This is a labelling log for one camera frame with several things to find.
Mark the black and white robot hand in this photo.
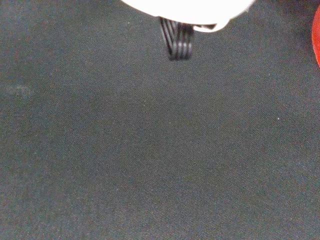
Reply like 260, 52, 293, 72
119, 0, 256, 62

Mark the red ribbed plastic cup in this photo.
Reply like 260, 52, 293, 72
311, 6, 320, 69

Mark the black bench cloth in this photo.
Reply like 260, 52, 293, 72
0, 0, 320, 240

